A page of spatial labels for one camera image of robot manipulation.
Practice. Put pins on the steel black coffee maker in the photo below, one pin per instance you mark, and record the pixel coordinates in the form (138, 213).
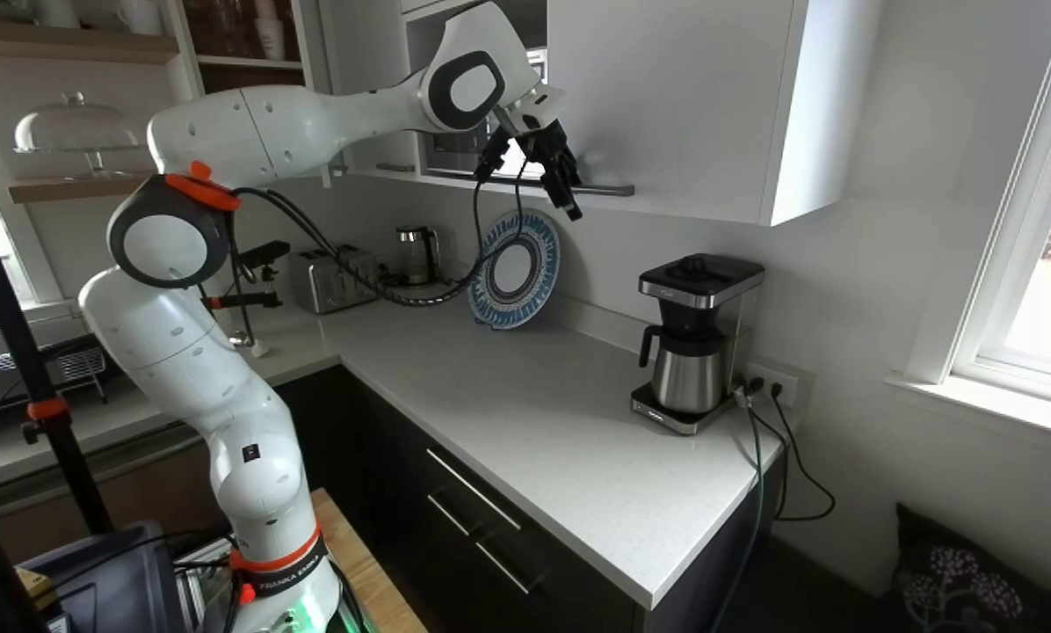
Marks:
(695, 353)

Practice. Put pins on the small silver kitchen appliance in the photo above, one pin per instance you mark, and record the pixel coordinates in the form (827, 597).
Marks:
(420, 254)

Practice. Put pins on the blue white decorative plate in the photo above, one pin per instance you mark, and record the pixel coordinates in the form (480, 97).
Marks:
(544, 277)

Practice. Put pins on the dark base cabinet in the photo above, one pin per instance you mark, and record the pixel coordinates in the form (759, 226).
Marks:
(406, 504)

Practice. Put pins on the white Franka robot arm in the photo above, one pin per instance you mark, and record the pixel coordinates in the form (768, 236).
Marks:
(196, 353)

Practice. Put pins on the dark floral cushion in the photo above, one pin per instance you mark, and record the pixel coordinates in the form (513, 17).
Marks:
(984, 583)

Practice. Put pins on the wooden wall shelf unit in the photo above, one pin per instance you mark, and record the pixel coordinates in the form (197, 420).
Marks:
(78, 42)

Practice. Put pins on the white wall outlet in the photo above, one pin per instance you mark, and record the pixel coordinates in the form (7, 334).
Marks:
(777, 383)

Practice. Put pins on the glass cake dome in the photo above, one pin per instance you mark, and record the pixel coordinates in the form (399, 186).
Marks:
(74, 129)

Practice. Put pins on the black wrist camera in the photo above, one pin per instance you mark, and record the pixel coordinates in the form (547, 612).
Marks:
(494, 152)

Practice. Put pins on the white cupboard door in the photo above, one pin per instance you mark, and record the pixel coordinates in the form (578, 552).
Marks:
(677, 106)

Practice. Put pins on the silver toaster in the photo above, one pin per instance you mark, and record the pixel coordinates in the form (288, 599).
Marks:
(335, 283)

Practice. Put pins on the black tripod with orange clamp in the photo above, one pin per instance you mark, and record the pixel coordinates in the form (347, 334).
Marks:
(33, 387)

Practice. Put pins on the dark blue plastic bin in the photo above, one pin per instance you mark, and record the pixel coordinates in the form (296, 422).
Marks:
(103, 583)

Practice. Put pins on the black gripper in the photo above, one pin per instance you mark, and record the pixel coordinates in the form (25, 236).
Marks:
(544, 131)

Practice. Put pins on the white wall cupboard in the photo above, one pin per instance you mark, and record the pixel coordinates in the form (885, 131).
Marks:
(666, 73)

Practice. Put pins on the white framed window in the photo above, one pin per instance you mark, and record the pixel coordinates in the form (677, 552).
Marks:
(1040, 293)

